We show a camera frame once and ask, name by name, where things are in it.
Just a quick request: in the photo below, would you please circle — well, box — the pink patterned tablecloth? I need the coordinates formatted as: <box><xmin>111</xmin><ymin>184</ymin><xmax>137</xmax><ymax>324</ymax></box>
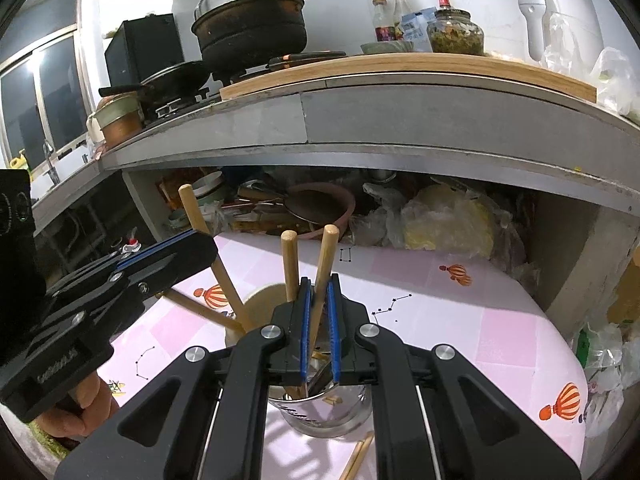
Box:
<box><xmin>98</xmin><ymin>234</ymin><xmax>588</xmax><ymax>479</ymax></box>

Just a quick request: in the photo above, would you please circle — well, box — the wooden chopstick six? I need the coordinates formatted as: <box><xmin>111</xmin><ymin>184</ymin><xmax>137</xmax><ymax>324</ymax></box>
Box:
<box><xmin>340</xmin><ymin>440</ymin><xmax>364</xmax><ymax>480</ymax></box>

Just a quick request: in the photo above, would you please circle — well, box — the black cooking pot with lid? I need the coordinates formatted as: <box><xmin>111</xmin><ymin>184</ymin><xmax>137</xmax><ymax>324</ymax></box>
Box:
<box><xmin>191</xmin><ymin>0</ymin><xmax>307</xmax><ymax>86</ymax></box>

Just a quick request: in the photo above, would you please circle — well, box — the ceramic jar on counter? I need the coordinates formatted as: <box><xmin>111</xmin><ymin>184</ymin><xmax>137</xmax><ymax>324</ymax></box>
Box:
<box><xmin>86</xmin><ymin>92</ymin><xmax>143</xmax><ymax>148</ymax></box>

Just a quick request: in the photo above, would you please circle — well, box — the sauce bottle yellow cap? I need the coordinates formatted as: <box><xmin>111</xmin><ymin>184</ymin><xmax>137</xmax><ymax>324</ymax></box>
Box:
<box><xmin>393</xmin><ymin>0</ymin><xmax>411</xmax><ymax>40</ymax></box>

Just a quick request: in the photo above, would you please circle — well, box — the yellow plastic bag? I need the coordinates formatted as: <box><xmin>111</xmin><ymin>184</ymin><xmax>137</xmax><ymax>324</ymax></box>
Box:
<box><xmin>400</xmin><ymin>184</ymin><xmax>496</xmax><ymax>259</ymax></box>

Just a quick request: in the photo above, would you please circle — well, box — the wooden chopstick two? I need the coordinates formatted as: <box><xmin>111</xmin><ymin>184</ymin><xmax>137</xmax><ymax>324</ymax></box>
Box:
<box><xmin>281</xmin><ymin>230</ymin><xmax>299</xmax><ymax>301</ymax></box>

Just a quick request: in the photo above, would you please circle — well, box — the white kitchen appliance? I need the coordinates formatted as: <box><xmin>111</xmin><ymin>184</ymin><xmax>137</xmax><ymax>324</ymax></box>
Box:
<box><xmin>518</xmin><ymin>0</ymin><xmax>604</xmax><ymax>70</ymax></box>

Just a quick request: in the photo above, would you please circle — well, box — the sauce bottle red label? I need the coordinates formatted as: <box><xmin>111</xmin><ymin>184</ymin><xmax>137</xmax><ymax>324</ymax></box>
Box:
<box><xmin>372</xmin><ymin>0</ymin><xmax>396</xmax><ymax>41</ymax></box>

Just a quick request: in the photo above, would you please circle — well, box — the black box appliance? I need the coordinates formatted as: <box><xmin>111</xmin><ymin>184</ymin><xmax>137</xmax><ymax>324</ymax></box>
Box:
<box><xmin>104</xmin><ymin>14</ymin><xmax>184</xmax><ymax>86</ymax></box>

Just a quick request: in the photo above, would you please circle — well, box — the wooden chopstick one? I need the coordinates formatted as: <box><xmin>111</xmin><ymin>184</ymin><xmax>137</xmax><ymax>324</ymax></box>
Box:
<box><xmin>179</xmin><ymin>183</ymin><xmax>255</xmax><ymax>333</ymax></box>

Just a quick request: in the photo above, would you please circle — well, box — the steel utensil holder cup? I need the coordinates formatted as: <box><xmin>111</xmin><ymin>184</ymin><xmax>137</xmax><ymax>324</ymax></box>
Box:
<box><xmin>268</xmin><ymin>384</ymin><xmax>372</xmax><ymax>439</ymax></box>

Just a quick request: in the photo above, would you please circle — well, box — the glass jar of pickles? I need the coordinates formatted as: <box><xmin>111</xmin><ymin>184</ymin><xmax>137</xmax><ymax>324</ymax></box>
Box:
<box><xmin>426</xmin><ymin>8</ymin><xmax>485</xmax><ymax>55</ymax></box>

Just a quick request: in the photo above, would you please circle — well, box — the wooden cutting board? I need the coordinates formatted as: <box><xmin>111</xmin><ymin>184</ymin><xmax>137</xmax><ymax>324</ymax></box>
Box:
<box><xmin>220</xmin><ymin>52</ymin><xmax>597</xmax><ymax>103</ymax></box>

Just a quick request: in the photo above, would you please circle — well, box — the black frying pan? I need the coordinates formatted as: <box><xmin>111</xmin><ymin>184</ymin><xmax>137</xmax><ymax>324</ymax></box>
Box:
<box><xmin>99</xmin><ymin>61</ymin><xmax>209</xmax><ymax>105</ymax></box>

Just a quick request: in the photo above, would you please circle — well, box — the person's left hand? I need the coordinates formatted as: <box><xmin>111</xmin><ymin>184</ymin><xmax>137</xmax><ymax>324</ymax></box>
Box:
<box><xmin>36</xmin><ymin>372</ymin><xmax>119</xmax><ymax>438</ymax></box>

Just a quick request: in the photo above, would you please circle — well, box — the kitchen window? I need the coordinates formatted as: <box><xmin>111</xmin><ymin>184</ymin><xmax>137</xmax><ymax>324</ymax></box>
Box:
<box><xmin>1</xmin><ymin>0</ymin><xmax>91</xmax><ymax>170</ymax></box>

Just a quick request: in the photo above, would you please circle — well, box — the brown clay basin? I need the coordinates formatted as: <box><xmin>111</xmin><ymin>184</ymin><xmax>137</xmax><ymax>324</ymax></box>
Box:
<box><xmin>283</xmin><ymin>182</ymin><xmax>356</xmax><ymax>240</ymax></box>

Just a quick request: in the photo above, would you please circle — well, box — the grey kitchen counter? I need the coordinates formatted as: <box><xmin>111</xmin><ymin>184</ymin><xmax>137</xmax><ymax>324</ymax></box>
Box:
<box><xmin>34</xmin><ymin>73</ymin><xmax>639</xmax><ymax>228</ymax></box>

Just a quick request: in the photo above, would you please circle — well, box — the white rice paddle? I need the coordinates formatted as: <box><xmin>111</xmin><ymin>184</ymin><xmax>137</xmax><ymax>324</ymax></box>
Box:
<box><xmin>244</xmin><ymin>283</ymin><xmax>286</xmax><ymax>327</ymax></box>

